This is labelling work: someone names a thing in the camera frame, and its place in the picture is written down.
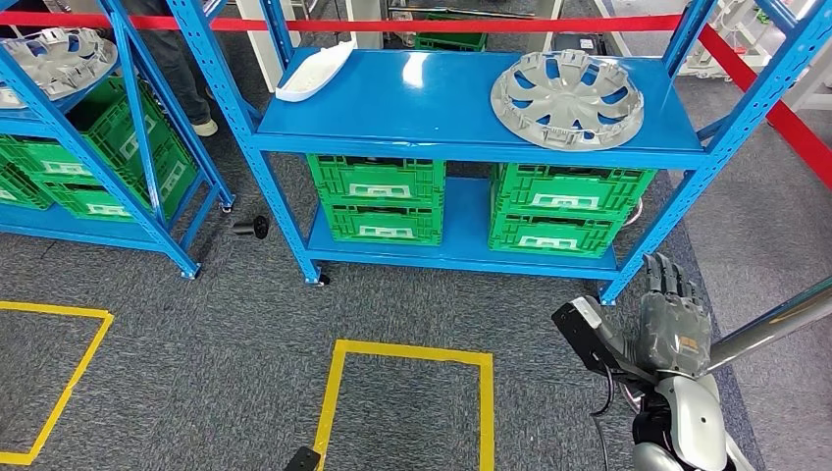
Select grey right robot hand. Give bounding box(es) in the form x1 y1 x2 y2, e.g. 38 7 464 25
633 251 714 380

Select grey wheel cover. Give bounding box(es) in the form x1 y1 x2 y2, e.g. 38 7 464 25
0 26 121 111
490 49 646 153

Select blue metal shelf rack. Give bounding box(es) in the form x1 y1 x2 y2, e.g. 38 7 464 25
0 0 237 282
164 0 832 308

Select white plastic trim part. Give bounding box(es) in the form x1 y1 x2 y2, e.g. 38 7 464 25
275 35 358 104

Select chrome stanchion with base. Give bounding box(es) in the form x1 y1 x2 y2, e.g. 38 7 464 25
618 277 832 421

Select black belt stanchion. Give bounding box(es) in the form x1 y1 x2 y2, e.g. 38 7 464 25
622 196 646 229

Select red barrier belt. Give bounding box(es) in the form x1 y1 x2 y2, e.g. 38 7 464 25
0 11 685 34
697 25 832 191

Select white machine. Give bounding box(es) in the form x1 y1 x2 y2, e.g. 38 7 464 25
783 55 832 113

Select black computer case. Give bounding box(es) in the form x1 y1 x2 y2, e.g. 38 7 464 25
550 32 610 57

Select black plastic spool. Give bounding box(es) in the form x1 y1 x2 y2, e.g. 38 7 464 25
232 215 272 241

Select white cabinet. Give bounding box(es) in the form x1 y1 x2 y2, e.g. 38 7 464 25
234 0 304 93

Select person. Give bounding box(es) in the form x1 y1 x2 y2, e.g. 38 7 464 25
119 0 221 138

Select black camera cable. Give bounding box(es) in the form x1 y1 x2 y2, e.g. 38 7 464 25
589 363 617 471

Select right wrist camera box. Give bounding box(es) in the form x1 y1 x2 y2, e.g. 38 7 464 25
550 295 645 393

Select white tube frame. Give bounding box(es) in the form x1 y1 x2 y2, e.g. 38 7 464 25
591 0 788 80

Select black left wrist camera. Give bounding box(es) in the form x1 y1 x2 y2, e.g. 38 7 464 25
282 445 323 471

